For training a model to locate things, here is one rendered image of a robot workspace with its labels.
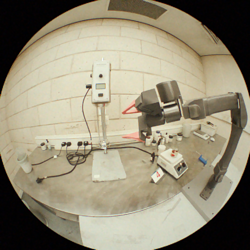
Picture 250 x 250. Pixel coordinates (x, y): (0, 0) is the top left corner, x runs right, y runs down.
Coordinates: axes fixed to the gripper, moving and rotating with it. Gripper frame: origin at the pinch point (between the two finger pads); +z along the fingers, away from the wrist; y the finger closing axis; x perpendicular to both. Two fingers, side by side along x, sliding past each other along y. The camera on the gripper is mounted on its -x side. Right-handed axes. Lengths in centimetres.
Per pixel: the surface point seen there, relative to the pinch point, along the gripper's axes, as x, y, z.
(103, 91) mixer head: -7.2, -13.9, 6.2
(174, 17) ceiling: -30, -106, -82
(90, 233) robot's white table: -11.3, 47.4, 8.7
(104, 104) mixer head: -1.2, -12.0, 9.7
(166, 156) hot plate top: 31.6, 11.9, -12.4
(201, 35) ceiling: -2, -109, -125
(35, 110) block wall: -35, -23, 91
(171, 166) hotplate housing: 28.0, 18.9, -15.4
